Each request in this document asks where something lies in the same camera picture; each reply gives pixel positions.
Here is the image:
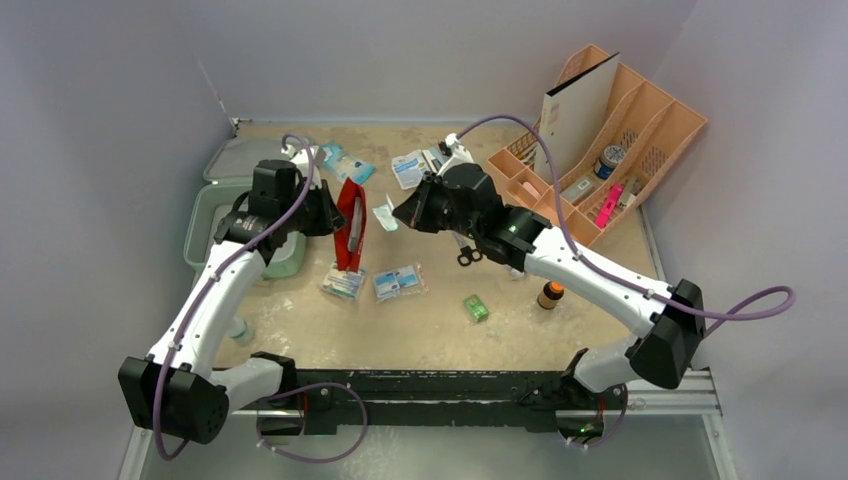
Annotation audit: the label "brown bottle orange cap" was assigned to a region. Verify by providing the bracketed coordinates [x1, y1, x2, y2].
[537, 281, 565, 310]

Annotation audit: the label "mint green storage case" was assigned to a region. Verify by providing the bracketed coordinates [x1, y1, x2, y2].
[183, 137, 283, 272]

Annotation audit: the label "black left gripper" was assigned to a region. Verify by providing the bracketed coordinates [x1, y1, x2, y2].
[280, 179, 346, 237]

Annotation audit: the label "blue white wipes packet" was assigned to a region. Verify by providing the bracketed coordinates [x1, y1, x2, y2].
[321, 142, 375, 185]

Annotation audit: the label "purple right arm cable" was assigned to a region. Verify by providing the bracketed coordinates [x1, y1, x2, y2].
[457, 114, 796, 452]

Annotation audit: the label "black handled medical scissors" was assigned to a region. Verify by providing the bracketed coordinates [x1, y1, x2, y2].
[452, 232, 483, 267]

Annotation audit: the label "pink eraser in organizer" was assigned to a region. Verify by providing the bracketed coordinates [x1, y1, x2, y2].
[519, 182, 541, 205]

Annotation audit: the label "green small medicine box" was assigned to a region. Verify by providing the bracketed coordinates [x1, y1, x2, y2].
[463, 294, 490, 323]

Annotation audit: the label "white strip packet front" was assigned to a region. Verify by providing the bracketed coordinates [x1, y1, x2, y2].
[372, 194, 399, 232]

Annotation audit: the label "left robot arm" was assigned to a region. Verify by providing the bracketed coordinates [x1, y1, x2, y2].
[118, 160, 346, 444]

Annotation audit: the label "pink marker in organizer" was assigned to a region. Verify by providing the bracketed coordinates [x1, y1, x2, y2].
[594, 184, 624, 229]

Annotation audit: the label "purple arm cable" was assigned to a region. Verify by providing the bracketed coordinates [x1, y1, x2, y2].
[152, 134, 316, 462]
[457, 114, 796, 452]

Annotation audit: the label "clear zip bag of pads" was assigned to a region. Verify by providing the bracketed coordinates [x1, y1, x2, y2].
[373, 262, 429, 303]

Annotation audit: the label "green white mask packet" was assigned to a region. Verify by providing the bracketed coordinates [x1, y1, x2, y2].
[320, 263, 367, 300]

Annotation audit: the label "red first aid pouch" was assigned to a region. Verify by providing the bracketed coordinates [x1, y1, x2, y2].
[334, 178, 367, 272]

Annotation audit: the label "white gauze dressing packet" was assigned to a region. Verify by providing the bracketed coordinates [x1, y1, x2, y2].
[390, 150, 428, 190]

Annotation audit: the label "white folder in organizer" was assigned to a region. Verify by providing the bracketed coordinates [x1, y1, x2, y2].
[534, 50, 620, 184]

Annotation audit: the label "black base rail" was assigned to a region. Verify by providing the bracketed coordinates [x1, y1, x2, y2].
[257, 369, 626, 439]

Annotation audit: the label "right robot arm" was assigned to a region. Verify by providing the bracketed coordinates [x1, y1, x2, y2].
[392, 163, 705, 407]

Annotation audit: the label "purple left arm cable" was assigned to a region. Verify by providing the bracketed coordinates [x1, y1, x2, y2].
[152, 134, 316, 462]

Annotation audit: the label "grey box in organizer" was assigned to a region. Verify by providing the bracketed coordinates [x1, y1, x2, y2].
[562, 175, 596, 205]

